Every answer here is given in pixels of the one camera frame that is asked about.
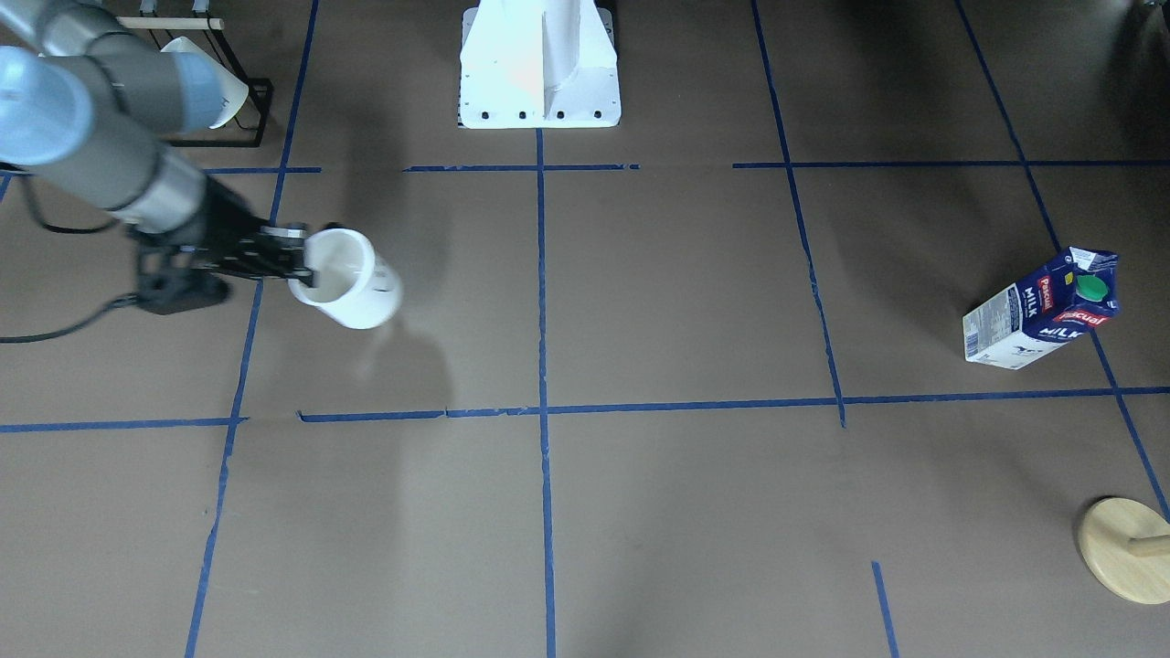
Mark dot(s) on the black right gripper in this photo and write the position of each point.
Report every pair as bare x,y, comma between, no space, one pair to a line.
222,227

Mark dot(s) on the blue Pascual milk carton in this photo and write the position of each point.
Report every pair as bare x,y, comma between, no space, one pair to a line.
1071,295

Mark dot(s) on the wooden mug tree stand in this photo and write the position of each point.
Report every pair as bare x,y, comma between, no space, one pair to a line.
1124,544

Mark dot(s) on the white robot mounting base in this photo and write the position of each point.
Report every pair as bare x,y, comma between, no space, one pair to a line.
539,65

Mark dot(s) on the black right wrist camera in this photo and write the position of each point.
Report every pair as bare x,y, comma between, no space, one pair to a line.
167,283

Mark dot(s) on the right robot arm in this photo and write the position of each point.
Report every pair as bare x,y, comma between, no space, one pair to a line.
87,106

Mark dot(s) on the white ribbed mug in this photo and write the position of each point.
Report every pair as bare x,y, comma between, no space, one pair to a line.
211,95

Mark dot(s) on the white smiley face mug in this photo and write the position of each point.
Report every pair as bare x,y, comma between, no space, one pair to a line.
353,285

